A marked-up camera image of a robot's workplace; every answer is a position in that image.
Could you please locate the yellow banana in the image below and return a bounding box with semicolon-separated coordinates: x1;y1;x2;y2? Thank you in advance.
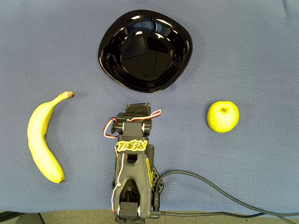
27;91;75;184

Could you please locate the glossy black plate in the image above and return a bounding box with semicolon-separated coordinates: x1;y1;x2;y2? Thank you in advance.
97;9;194;93

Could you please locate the green apple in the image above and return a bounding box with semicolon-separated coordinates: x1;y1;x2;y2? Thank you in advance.
206;100;240;134

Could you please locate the blue-grey woven table cloth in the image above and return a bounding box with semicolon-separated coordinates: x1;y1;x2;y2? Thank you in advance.
0;0;299;214

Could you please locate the red white servo wire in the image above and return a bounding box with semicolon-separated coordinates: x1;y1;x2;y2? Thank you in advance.
102;117;125;212
127;109;162;122

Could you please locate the thick black cable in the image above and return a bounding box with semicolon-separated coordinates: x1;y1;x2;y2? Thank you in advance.
153;170;299;216
149;210;299;224

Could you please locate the black camera stand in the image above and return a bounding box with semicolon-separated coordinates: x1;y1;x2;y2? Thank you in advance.
0;211;45;224

